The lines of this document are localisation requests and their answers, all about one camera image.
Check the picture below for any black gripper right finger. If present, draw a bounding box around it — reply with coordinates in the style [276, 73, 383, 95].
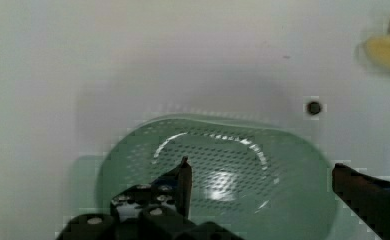
[332, 163, 390, 240]

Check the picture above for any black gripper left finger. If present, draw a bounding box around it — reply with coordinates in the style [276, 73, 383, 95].
[55, 156, 243, 240]

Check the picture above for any green plastic strainer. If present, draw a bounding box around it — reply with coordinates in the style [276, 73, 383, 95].
[67, 113, 357, 240]

